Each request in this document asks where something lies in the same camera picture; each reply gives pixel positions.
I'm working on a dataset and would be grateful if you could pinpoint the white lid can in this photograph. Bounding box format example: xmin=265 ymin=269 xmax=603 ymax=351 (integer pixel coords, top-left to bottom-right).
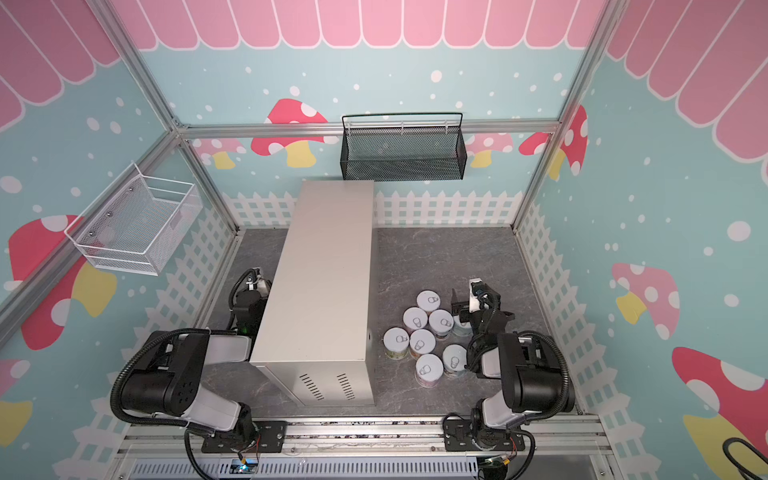
xmin=402 ymin=306 xmax=429 ymax=334

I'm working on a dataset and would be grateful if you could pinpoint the black cable bottom right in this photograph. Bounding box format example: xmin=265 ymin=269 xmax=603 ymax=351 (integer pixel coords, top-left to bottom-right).
xmin=721 ymin=437 xmax=768 ymax=480

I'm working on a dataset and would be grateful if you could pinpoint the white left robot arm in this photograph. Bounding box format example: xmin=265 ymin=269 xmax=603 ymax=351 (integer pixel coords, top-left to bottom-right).
xmin=109 ymin=268 xmax=272 ymax=451

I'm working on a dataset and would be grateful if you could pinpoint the yellow label food can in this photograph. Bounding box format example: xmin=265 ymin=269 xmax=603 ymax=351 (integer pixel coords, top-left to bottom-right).
xmin=416 ymin=290 xmax=441 ymax=313

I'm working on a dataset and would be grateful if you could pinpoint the red label food can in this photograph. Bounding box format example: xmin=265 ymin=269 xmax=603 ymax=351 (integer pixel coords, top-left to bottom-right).
xmin=409 ymin=329 xmax=437 ymax=359

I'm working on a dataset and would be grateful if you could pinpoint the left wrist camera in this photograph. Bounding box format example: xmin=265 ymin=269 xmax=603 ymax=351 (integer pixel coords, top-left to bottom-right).
xmin=249 ymin=268 xmax=271 ymax=297

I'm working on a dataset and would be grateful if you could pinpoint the pink label food can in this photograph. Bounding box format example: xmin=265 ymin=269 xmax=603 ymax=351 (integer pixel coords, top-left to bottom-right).
xmin=415 ymin=354 xmax=444 ymax=388

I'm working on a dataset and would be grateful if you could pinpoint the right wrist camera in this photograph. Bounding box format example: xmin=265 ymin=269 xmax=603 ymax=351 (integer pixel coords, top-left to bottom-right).
xmin=469 ymin=278 xmax=487 ymax=313

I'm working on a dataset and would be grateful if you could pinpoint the black mesh wall basket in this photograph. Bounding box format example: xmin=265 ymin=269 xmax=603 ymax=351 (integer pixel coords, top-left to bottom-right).
xmin=340 ymin=112 xmax=468 ymax=182

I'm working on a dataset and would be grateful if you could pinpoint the green label food can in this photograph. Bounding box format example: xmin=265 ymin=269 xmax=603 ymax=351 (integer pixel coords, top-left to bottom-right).
xmin=382 ymin=327 xmax=410 ymax=360

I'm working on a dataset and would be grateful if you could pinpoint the teal label floor can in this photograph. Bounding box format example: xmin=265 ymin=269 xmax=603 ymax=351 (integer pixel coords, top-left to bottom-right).
xmin=442 ymin=344 xmax=467 ymax=378

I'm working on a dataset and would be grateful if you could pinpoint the grey metal counter cabinet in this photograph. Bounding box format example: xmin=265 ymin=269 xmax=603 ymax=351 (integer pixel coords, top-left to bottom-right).
xmin=250 ymin=181 xmax=377 ymax=407

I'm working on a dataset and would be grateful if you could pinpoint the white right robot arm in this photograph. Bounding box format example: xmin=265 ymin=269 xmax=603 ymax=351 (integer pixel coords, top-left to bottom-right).
xmin=442 ymin=279 xmax=576 ymax=453

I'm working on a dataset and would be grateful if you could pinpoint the teal label food can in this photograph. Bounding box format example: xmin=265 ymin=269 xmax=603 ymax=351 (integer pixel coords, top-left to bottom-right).
xmin=451 ymin=316 xmax=473 ymax=337

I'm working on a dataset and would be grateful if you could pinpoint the teal brown label can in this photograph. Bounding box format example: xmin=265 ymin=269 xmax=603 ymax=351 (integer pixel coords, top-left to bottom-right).
xmin=428 ymin=309 xmax=454 ymax=341

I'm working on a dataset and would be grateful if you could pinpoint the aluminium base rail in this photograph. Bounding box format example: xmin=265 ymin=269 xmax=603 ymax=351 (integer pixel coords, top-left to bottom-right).
xmin=106 ymin=414 xmax=621 ymax=479

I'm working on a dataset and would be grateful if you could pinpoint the white wire wall basket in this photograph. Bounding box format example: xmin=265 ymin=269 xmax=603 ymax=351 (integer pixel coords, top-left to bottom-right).
xmin=64 ymin=164 xmax=203 ymax=276

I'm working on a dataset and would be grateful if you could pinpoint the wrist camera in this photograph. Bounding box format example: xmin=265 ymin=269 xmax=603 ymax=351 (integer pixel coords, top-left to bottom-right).
xmin=249 ymin=268 xmax=271 ymax=297
xmin=469 ymin=278 xmax=487 ymax=313

